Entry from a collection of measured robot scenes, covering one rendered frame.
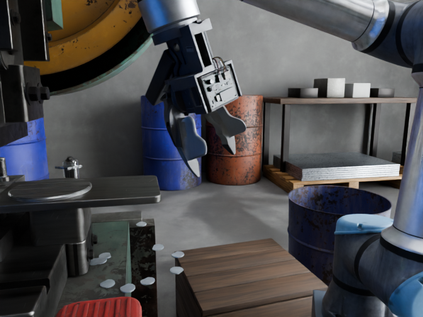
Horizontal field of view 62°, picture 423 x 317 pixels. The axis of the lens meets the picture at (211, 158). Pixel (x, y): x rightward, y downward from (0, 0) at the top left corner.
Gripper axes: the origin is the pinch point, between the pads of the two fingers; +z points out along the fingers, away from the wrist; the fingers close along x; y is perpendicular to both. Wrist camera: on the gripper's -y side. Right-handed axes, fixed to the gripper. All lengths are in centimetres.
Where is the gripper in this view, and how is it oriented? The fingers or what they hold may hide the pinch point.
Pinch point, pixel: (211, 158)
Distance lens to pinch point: 56.3
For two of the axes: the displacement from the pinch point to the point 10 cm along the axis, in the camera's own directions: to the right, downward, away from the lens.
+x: 7.1, -4.4, 5.5
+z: 3.1, 9.0, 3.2
